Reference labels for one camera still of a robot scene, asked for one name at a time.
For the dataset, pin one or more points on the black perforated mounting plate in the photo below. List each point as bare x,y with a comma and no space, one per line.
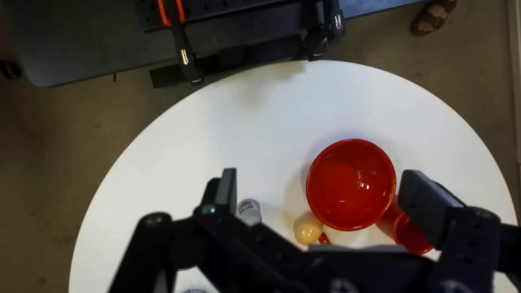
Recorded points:
233,11

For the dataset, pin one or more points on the beige egg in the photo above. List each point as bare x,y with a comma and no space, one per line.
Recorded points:
308,230

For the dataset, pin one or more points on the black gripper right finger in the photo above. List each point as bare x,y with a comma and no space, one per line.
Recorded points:
433,209

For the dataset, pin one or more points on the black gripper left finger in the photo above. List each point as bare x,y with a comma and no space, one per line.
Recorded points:
216,239

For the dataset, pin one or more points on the orange and black clamp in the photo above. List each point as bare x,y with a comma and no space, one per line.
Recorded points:
172,11

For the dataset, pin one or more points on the orange cup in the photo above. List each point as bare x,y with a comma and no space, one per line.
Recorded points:
407,235

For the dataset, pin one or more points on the foot in brown sandal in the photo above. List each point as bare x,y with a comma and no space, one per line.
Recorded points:
433,17

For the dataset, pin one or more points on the orange bowl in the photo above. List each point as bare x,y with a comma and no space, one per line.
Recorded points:
350,185

